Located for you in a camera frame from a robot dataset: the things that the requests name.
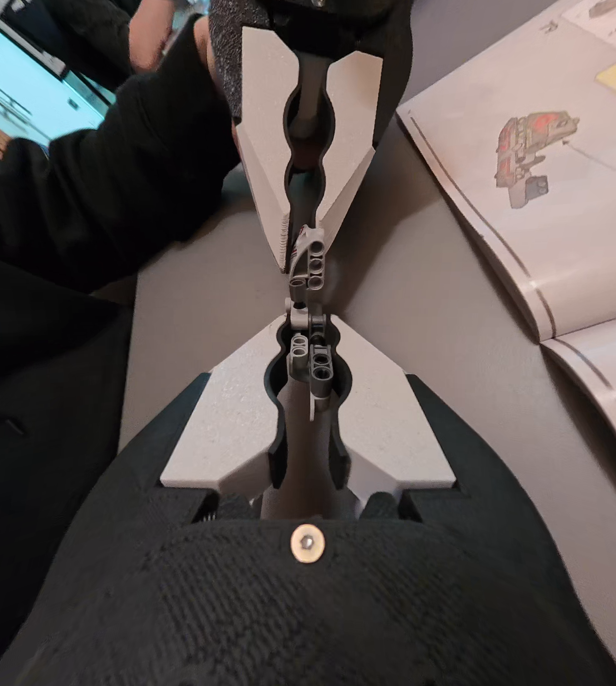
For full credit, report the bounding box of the curved grey red-sticker panel piece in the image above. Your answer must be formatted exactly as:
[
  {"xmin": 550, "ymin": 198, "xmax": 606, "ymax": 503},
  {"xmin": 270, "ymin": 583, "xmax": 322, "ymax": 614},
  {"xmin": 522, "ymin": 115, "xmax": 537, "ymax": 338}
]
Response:
[{"xmin": 286, "ymin": 225, "xmax": 326, "ymax": 303}]

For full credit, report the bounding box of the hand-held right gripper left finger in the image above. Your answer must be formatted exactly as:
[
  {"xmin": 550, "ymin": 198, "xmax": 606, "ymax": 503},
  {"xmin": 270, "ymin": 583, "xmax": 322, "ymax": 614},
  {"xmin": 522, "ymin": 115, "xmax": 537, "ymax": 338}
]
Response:
[{"xmin": 159, "ymin": 313, "xmax": 294, "ymax": 503}]

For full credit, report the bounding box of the person's left forearm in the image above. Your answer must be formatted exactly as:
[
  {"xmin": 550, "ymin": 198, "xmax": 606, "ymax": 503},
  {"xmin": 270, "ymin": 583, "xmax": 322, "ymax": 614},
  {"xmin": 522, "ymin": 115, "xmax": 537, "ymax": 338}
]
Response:
[{"xmin": 0, "ymin": 16, "xmax": 241, "ymax": 294}]

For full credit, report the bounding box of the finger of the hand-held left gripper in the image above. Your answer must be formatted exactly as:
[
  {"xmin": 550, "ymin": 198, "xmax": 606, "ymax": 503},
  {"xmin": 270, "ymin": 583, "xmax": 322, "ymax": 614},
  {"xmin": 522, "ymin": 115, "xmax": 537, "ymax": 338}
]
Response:
[
  {"xmin": 313, "ymin": 51, "xmax": 385, "ymax": 238},
  {"xmin": 232, "ymin": 26, "xmax": 302, "ymax": 275}
]

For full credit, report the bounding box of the grey desk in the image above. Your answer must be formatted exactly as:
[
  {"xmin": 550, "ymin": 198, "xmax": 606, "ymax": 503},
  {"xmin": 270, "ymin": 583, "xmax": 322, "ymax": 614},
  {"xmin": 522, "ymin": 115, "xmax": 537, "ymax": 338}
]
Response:
[{"xmin": 117, "ymin": 0, "xmax": 616, "ymax": 686}]

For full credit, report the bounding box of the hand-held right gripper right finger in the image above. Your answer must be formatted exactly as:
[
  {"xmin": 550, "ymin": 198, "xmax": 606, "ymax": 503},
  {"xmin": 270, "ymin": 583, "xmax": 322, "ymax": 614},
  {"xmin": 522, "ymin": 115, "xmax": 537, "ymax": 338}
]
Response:
[{"xmin": 328, "ymin": 316, "xmax": 458, "ymax": 503}]

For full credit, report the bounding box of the small grey connector assembly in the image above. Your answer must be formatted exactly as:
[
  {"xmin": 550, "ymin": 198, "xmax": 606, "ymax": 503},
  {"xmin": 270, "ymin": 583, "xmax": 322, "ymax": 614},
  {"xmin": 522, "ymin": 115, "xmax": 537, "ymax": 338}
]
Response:
[{"xmin": 285, "ymin": 297, "xmax": 338, "ymax": 429}]

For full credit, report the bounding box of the person's left hand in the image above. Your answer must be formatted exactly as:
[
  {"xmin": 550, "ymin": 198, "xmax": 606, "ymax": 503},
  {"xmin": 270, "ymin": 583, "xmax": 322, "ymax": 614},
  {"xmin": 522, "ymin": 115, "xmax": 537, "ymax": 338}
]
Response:
[{"xmin": 128, "ymin": 0, "xmax": 218, "ymax": 76}]

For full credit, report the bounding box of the open instruction booklet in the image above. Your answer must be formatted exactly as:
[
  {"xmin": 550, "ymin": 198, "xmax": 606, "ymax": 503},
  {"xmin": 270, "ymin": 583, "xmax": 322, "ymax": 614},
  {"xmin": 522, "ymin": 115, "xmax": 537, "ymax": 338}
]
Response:
[{"xmin": 396, "ymin": 0, "xmax": 616, "ymax": 483}]

